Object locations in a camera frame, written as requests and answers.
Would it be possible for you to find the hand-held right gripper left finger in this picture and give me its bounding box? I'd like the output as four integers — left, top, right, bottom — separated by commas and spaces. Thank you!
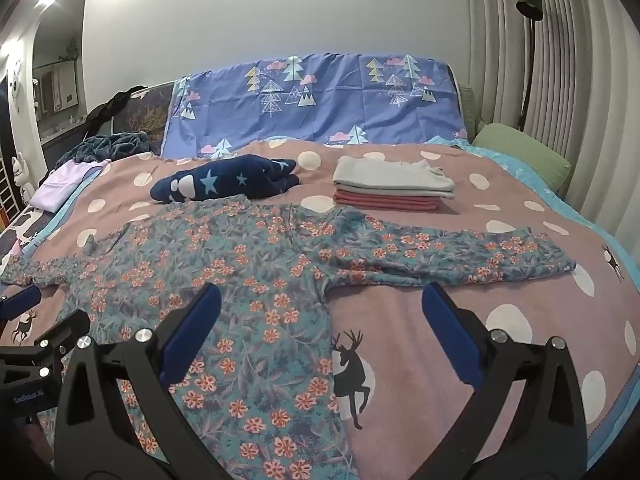
52, 282, 236, 480

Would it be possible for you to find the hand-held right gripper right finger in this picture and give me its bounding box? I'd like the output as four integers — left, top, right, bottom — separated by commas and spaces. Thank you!
421, 281, 588, 480

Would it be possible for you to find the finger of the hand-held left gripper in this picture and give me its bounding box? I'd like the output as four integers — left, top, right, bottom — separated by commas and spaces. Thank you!
0, 285, 43, 323
0, 308, 92, 367

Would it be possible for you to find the teal floral garment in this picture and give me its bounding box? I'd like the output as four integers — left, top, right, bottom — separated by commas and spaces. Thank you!
0, 194, 577, 480

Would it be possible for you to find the person's left hand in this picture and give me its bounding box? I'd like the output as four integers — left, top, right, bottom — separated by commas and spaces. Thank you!
19, 417, 53, 467

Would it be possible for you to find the dark animal print sheet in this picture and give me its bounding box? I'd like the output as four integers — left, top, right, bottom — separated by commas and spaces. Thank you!
0, 206, 48, 247

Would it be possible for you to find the pink dotted deer blanket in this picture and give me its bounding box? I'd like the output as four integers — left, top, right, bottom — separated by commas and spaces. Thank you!
0, 135, 640, 480

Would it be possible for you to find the white cat figure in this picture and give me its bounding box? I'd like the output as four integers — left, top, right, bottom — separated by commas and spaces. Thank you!
10, 152, 37, 202

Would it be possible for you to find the lilac cloth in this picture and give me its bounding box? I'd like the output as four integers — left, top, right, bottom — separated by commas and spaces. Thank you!
29, 159, 112, 213

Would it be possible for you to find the folded pink garment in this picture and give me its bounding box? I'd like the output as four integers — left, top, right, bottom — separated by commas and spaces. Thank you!
333, 189, 443, 212

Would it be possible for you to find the navy star print garment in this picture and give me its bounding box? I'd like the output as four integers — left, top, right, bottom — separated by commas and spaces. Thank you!
150, 155, 301, 205

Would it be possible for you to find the folded grey garment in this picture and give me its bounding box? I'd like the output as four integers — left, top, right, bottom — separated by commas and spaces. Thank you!
332, 156, 457, 200

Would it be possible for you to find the dark teal fleece blanket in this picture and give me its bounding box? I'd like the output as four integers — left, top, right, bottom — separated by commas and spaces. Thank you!
55, 131, 163, 168

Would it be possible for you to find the green pillow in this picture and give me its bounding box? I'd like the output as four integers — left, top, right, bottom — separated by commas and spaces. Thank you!
472, 122, 572, 196

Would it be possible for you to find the black cloth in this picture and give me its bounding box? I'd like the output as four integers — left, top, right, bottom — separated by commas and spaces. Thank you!
82, 87, 151, 136

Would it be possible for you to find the dark branch print cloth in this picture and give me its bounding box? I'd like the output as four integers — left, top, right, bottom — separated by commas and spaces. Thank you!
112, 82, 176, 157

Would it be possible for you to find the pale green cushion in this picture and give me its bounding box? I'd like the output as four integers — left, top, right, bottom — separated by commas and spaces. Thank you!
459, 85, 485, 132

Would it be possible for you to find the white arched doorway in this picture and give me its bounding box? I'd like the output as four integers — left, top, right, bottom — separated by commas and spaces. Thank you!
9, 0, 88, 161

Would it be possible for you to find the grey pleated curtain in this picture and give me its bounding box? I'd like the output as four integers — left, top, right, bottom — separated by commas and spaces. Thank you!
465, 0, 640, 221

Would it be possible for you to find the black floor lamp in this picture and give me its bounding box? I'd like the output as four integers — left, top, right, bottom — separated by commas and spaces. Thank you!
515, 0, 547, 132

